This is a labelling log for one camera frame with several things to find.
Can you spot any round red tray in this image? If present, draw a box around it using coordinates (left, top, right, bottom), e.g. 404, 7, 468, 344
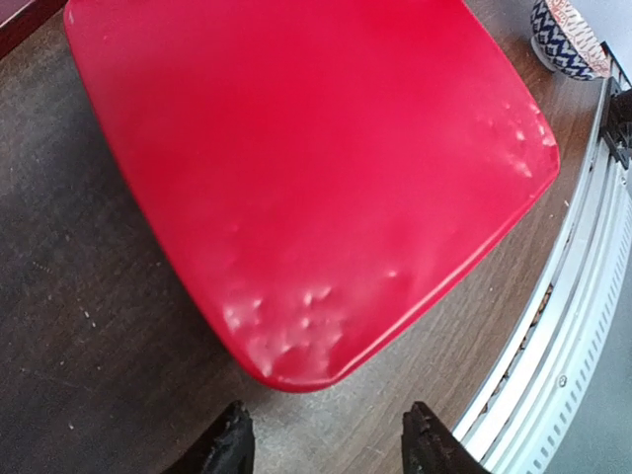
0, 0, 66, 58

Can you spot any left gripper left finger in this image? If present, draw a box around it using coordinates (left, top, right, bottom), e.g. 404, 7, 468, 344
172, 400, 256, 473

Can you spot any front aluminium rail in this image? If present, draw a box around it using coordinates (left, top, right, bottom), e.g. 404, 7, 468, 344
453, 71, 631, 473

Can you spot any red patterned bowl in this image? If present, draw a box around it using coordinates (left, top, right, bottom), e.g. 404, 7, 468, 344
529, 0, 611, 81

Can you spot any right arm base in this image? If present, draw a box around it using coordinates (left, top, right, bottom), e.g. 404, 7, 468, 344
599, 78, 631, 170

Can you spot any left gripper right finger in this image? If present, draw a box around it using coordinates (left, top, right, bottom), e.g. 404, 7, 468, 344
401, 401, 489, 474

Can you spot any red box lid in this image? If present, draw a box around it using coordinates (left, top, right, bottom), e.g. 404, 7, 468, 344
64, 1, 560, 392

